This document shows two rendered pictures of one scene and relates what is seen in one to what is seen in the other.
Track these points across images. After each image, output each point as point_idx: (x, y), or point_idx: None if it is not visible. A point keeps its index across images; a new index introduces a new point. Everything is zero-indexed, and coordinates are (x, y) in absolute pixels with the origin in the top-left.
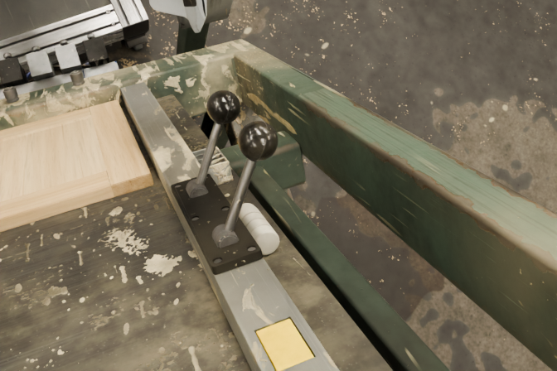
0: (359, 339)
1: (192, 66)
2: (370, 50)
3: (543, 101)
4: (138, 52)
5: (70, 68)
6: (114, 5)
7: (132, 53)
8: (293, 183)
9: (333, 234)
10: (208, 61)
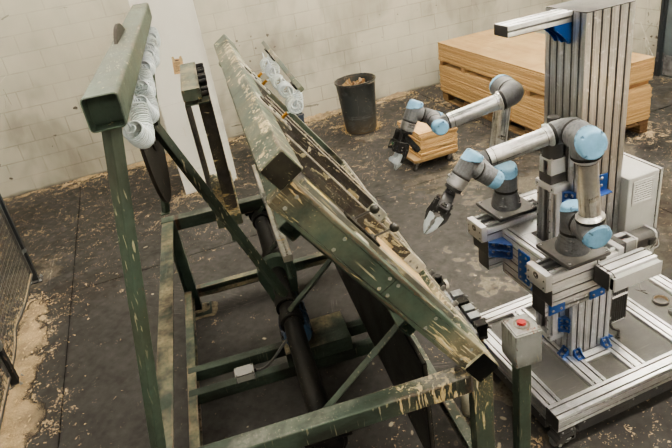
0: None
1: (466, 329)
2: None
3: None
4: (550, 446)
5: (468, 316)
6: (560, 401)
7: (547, 442)
8: (396, 321)
9: None
10: (470, 334)
